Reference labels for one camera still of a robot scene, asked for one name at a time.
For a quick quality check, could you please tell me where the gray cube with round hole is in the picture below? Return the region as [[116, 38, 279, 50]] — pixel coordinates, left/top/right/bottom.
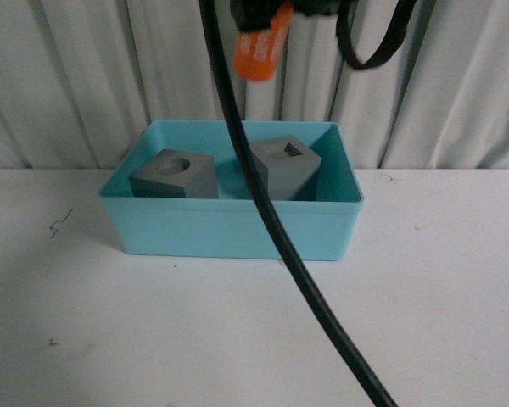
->
[[129, 148, 219, 199]]

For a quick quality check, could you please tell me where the black gripper finger holding cylinder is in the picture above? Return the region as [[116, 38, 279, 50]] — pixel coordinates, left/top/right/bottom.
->
[[230, 0, 292, 31]]

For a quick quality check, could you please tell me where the thick black cable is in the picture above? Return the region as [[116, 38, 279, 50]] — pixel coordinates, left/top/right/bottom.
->
[[198, 0, 400, 407]]

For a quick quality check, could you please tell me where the gray cube with square hole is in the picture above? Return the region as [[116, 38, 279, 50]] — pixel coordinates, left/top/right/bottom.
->
[[250, 136, 322, 201]]

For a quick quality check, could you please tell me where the black looped cable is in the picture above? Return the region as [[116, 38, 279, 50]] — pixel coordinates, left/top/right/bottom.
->
[[335, 0, 418, 71]]

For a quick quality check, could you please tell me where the orange cylinder with white text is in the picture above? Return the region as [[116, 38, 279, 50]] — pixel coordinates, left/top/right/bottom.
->
[[233, 1, 294, 81]]

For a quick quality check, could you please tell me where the white pleated curtain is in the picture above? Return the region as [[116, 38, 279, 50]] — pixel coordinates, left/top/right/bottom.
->
[[0, 1, 509, 169]]

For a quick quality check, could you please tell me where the light blue plastic box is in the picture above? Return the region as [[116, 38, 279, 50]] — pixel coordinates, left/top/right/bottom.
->
[[98, 120, 364, 261]]

